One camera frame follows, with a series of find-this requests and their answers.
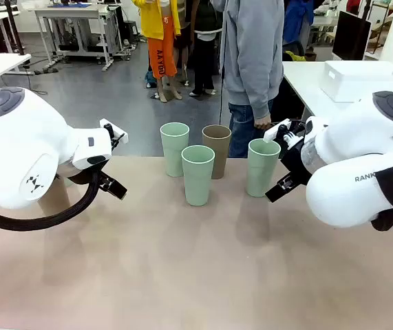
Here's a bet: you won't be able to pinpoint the blue jacket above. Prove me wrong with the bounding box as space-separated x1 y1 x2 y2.
284 0 316 45

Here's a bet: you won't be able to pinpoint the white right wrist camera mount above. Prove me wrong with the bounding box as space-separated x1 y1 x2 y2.
263 118 307 145

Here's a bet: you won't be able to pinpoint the light green plastic cup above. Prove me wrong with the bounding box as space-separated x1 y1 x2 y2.
160 122 191 178
245 138 282 198
181 144 216 207

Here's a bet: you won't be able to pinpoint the person in black clothes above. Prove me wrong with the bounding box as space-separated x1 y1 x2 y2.
182 0 224 97

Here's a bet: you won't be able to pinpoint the person in grey hoodie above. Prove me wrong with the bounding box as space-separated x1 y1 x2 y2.
212 0 286 159

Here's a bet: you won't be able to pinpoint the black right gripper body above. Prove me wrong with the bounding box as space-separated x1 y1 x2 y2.
280 135 312 180

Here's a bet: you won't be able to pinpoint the grey metal desk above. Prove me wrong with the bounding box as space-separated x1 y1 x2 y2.
34 2 123 72

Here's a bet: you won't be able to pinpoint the white side table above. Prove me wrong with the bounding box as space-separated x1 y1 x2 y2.
281 60 393 121

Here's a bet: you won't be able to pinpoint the black office chair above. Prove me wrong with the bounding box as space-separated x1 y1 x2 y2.
283 41 306 63

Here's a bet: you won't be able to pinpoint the person's left forearm grey sleeve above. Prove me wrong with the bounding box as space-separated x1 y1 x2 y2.
249 68 285 120

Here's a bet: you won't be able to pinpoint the person's left hand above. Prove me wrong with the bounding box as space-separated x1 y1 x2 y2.
253 115 273 131

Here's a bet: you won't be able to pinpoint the black computer monitor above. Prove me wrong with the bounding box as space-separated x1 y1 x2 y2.
332 10 372 62

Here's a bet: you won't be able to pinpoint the white plastic basket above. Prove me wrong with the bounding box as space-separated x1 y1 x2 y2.
321 60 393 103

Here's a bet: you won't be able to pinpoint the black tripod pole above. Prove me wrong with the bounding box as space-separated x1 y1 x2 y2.
3 0 35 76

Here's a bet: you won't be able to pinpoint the mannequin yellow jacket orange trousers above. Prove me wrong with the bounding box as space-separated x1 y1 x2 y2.
130 0 183 103

